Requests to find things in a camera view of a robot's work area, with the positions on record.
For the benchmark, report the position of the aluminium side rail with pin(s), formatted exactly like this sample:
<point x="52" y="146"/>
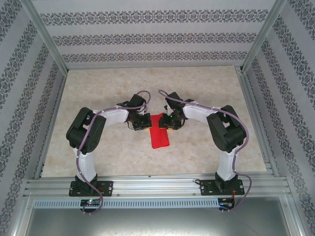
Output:
<point x="260" y="127"/>
<point x="50" y="127"/>

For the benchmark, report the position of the aluminium mounting rail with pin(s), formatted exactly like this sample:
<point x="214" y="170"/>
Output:
<point x="157" y="186"/>

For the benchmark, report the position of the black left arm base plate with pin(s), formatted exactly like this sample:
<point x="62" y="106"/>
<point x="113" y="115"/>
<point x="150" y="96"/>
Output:
<point x="107" y="188"/>

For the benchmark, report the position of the red paper sheet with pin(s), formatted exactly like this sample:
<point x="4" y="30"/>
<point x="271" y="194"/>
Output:
<point x="160" y="140"/>

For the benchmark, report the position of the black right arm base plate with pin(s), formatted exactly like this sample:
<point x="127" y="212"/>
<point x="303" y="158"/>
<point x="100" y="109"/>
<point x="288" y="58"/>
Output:
<point x="206" y="188"/>

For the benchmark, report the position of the grey metal sheet panel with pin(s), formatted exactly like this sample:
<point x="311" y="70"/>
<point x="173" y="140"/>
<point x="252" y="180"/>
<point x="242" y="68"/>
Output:
<point x="157" y="223"/>

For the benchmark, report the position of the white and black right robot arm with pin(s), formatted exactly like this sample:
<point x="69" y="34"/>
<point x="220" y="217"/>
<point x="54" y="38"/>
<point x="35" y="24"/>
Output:
<point x="226" y="164"/>

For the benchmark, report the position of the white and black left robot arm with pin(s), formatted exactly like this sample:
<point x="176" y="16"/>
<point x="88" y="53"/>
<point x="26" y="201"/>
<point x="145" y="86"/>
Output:
<point x="86" y="162"/>

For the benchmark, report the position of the aluminium frame post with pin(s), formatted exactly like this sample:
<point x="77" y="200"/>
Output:
<point x="46" y="34"/>
<point x="264" y="37"/>

